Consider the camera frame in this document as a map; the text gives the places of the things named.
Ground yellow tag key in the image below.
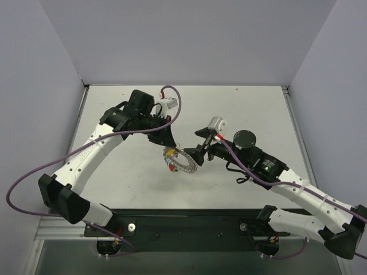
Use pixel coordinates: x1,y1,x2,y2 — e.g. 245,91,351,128
166,148,175,156

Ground aluminium rail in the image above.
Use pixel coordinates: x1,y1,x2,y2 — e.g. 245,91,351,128
34,217,97,241

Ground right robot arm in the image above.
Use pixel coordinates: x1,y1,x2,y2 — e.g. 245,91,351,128
184,128,366,260

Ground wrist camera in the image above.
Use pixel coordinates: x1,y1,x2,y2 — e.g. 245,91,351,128
156,97,178,117
208,116,229,136

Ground metal disc keyring holder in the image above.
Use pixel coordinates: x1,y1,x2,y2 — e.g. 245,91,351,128
162,147,197,174

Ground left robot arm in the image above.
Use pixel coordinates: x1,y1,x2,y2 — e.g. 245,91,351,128
38,90,181,236

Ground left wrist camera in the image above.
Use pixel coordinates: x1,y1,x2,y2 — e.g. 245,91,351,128
156,97,178,117

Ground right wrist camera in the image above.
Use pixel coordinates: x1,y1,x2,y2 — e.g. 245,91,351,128
208,116,229,136

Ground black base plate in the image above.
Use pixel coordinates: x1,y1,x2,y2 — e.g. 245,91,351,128
83,208,299,258

